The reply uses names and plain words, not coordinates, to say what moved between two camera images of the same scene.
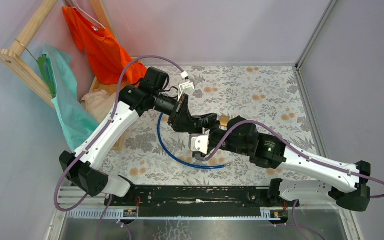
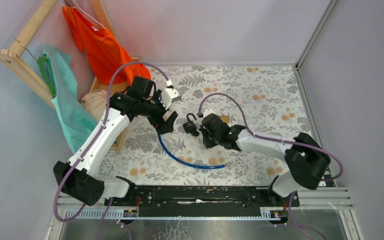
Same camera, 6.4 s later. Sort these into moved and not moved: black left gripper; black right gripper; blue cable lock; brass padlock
Moved: black left gripper
Not moved: brass padlock; black right gripper; blue cable lock
